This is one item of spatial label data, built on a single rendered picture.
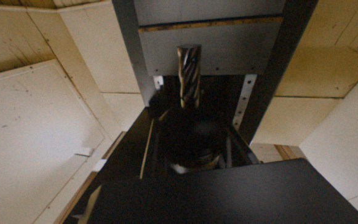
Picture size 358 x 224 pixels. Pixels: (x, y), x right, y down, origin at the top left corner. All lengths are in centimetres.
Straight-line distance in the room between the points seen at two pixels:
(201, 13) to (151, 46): 21
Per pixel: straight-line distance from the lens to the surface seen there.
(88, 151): 112
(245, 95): 60
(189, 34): 49
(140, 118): 62
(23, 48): 116
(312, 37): 108
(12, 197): 122
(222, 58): 51
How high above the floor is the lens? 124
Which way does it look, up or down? 37 degrees up
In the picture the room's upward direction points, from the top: 175 degrees clockwise
